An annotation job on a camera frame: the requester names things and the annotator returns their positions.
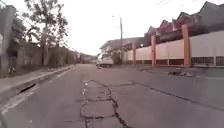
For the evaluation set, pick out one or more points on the white car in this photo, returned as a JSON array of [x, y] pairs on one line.
[[105, 60]]

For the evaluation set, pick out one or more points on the building with sloped roof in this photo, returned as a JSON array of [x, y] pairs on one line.
[[116, 44]]

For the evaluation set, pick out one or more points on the utility pole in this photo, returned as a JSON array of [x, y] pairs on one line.
[[121, 33]]

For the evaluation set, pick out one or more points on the grey asphalt road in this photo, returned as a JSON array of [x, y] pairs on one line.
[[150, 106]]

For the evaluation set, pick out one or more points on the concrete kerb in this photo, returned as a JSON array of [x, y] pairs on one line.
[[41, 77]]

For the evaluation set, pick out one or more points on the tree with pale trunk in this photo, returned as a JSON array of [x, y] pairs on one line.
[[45, 20]]

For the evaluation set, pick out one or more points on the grey concrete sidewalk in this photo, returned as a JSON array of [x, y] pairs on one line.
[[16, 81]]

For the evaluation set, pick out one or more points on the row of gabled houses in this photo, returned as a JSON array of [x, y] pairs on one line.
[[210, 16]]

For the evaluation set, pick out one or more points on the grey concrete pillar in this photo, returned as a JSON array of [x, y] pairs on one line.
[[6, 36]]

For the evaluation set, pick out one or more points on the grey concrete wall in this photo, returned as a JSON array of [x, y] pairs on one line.
[[33, 55]]

